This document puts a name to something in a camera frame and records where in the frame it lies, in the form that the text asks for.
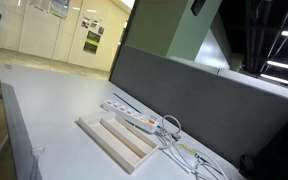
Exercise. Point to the shallow wooden box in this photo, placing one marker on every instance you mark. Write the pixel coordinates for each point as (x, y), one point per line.
(112, 132)

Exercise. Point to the black box on pillar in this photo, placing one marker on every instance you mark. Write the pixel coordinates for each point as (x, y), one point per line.
(197, 6)

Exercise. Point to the white power strip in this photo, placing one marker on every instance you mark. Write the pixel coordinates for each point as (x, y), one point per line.
(130, 115)

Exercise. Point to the grey desk partition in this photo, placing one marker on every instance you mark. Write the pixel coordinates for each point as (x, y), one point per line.
(197, 106)

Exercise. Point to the pale square pillar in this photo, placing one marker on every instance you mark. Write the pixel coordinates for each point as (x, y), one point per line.
(164, 26)

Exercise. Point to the white adapter with yellow label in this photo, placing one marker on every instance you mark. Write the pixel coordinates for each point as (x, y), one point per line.
(189, 154)

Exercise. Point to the clear plastic clip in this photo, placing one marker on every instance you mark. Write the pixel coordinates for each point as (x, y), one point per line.
(37, 151)

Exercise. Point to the black office chair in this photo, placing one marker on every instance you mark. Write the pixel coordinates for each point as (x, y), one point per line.
(280, 153)

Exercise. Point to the white table leg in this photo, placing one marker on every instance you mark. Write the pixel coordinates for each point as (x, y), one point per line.
(0, 148)

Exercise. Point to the green and black wall notice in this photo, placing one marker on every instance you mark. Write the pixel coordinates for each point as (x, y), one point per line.
(91, 41)

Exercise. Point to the small wall photo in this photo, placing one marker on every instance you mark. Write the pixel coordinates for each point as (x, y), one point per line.
(101, 30)
(85, 22)
(94, 24)

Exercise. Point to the large wall poster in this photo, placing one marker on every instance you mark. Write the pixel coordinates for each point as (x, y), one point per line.
(59, 7)

